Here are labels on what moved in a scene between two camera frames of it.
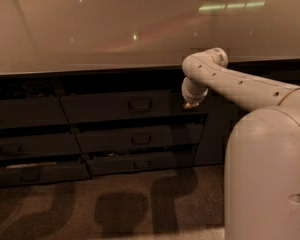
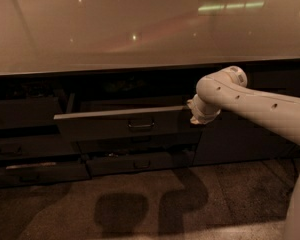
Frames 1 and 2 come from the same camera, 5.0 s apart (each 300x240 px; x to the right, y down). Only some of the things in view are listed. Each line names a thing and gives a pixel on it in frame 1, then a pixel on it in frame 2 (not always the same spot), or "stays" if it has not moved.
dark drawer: x=34 y=146 stays
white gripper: x=192 y=96 → x=202 y=113
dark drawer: x=29 y=174 stays
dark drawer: x=27 y=112 stays
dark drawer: x=97 y=107 → x=170 y=122
